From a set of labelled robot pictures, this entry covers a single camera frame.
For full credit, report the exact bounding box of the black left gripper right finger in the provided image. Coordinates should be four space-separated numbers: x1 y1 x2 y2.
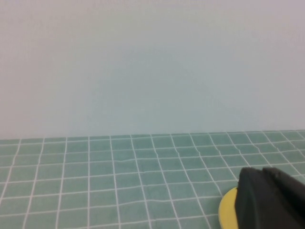
262 167 305 229

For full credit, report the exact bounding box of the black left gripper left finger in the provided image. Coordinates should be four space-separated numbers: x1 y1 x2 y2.
234 167 273 229

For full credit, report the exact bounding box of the yellow round plate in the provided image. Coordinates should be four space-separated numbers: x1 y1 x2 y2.
218 187 239 229

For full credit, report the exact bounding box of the green checkered tablecloth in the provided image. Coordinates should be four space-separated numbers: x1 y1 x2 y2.
0 130 305 229

